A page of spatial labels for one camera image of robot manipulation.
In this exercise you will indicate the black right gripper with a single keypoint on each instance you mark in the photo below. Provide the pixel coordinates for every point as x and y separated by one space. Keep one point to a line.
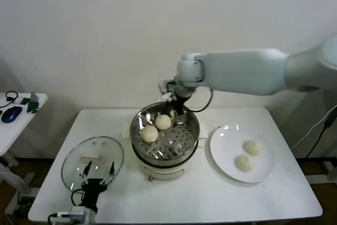
181 103

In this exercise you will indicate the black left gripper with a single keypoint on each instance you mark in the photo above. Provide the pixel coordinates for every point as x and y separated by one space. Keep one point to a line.
93 190

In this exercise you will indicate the white steamed baozi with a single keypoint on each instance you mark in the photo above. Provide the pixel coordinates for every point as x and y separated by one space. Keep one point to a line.
149 133
162 122
253 147
245 162

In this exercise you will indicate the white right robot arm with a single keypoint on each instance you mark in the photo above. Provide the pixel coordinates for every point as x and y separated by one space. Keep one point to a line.
242 72

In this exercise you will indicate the perforated steel steamer basket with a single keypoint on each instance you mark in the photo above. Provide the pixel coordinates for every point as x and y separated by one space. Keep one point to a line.
184 135

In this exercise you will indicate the cream electric cooker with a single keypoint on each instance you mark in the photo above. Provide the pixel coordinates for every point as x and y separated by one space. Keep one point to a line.
163 173

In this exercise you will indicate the white round plate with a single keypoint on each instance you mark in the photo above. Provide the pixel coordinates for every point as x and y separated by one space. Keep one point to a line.
223 151

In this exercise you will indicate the black floor power strip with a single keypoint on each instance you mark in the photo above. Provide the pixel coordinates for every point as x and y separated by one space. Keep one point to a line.
25 201

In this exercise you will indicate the white side desk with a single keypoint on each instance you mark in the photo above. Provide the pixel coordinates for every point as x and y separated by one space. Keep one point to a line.
15 130

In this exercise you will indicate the small green object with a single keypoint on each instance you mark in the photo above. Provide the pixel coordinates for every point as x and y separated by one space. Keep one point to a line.
33 107

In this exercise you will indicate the grey upright card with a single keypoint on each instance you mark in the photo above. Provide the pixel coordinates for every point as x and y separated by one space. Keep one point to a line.
34 97

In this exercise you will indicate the small black device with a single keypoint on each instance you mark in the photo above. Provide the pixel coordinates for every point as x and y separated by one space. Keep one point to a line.
24 101

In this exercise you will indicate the blue computer mouse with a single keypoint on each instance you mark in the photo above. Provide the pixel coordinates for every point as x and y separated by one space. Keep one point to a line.
11 114

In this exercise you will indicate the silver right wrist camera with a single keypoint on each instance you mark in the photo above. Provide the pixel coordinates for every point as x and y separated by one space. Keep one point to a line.
166 86

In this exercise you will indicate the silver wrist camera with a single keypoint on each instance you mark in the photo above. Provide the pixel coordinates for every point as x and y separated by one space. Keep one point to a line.
166 86
77 214

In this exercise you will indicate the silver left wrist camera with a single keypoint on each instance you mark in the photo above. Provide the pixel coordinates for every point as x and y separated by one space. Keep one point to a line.
77 214

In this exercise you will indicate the white table base frame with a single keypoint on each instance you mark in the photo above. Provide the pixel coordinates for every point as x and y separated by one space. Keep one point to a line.
13 180
330 168

